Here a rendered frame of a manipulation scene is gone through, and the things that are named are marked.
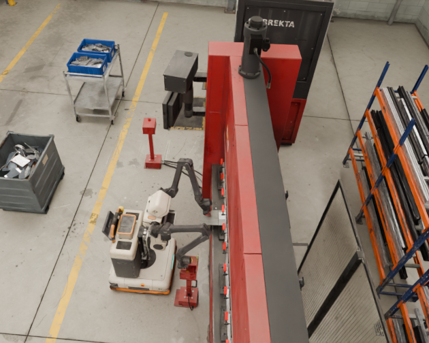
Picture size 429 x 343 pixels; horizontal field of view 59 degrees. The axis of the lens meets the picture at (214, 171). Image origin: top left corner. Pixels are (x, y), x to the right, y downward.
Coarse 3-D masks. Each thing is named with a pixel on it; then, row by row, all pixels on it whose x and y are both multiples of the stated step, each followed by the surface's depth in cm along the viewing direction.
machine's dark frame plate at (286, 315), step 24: (264, 96) 301; (264, 120) 280; (264, 144) 263; (264, 168) 247; (264, 192) 234; (264, 216) 221; (264, 240) 210; (288, 240) 211; (264, 264) 200; (288, 264) 201; (288, 288) 192; (288, 312) 183; (288, 336) 175
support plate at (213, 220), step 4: (200, 212) 381; (212, 212) 381; (216, 212) 382; (200, 216) 377; (204, 216) 377; (208, 216) 378; (212, 216) 378; (216, 216) 378; (200, 220) 374; (204, 220) 374; (208, 220) 374; (212, 220) 375; (216, 220) 375; (220, 220) 375; (224, 220) 375; (208, 224) 372; (212, 224) 372; (216, 224) 372; (220, 224) 372
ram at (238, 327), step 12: (228, 96) 366; (228, 108) 361; (228, 120) 357; (228, 132) 353; (228, 156) 344; (228, 168) 340; (228, 180) 336; (228, 192) 333; (228, 204) 329; (228, 216) 325; (228, 228) 322; (228, 240) 318; (240, 276) 228; (240, 288) 226; (240, 300) 224; (240, 312) 223; (240, 324) 221; (240, 336) 219
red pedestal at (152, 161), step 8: (144, 120) 502; (152, 120) 503; (144, 128) 494; (152, 128) 494; (152, 136) 517; (152, 144) 526; (152, 152) 538; (152, 160) 547; (160, 160) 548; (144, 168) 551; (152, 168) 551; (160, 168) 552
